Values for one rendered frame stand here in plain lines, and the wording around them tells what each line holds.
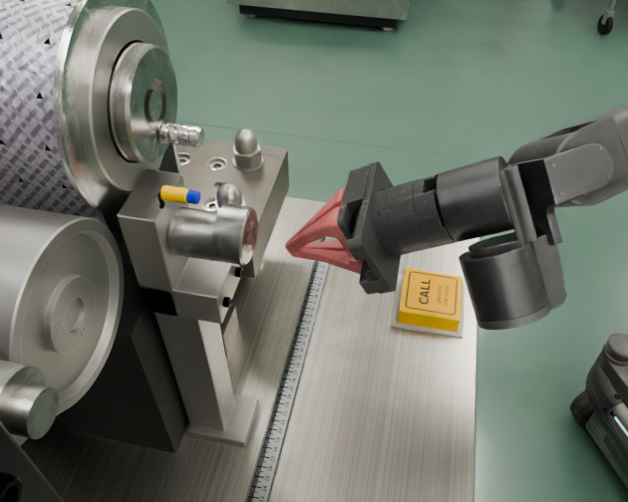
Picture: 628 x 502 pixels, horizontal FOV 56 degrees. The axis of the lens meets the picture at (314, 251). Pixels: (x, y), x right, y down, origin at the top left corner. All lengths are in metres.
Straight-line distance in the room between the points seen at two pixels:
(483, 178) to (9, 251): 0.31
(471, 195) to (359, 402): 0.28
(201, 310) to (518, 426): 1.37
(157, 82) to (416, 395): 0.42
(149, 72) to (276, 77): 2.55
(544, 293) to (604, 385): 1.10
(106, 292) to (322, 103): 2.36
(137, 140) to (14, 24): 0.09
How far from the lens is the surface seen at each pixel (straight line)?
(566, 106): 2.94
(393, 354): 0.68
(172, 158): 0.51
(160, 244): 0.40
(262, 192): 0.66
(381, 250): 0.48
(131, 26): 0.40
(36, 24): 0.39
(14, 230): 0.36
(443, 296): 0.71
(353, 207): 0.49
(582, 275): 2.14
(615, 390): 1.58
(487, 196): 0.45
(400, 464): 0.62
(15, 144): 0.39
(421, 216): 0.46
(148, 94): 0.40
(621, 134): 0.51
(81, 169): 0.37
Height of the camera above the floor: 1.46
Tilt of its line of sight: 46 degrees down
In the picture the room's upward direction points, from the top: straight up
